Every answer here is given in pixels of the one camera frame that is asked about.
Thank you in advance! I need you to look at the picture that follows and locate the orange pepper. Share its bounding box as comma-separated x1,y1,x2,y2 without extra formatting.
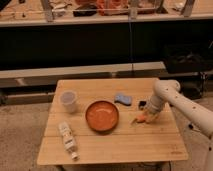
131,115,146,124

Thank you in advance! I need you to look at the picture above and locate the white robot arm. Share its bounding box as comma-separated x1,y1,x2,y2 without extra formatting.
144,80,213,171

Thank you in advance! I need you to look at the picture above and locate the black rectangular block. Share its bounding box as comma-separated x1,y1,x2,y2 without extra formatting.
138,101,147,110

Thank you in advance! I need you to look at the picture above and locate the blue sponge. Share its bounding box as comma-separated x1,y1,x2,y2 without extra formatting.
114,93,132,106

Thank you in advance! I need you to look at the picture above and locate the orange bowl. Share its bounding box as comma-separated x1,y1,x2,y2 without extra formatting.
85,101,119,132

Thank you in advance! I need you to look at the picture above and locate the wooden table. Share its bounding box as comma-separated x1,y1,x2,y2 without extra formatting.
37,78,188,165

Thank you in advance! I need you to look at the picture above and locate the black box on shelf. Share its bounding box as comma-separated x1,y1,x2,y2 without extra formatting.
163,44,213,73

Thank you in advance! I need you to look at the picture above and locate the clear plastic cup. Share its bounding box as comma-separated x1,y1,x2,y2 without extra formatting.
59,91,77,113

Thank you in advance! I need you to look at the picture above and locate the white plastic bottle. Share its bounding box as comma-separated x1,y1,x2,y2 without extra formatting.
58,122,79,161

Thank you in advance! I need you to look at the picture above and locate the black vertical cable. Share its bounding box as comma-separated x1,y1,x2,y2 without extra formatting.
128,18,135,73

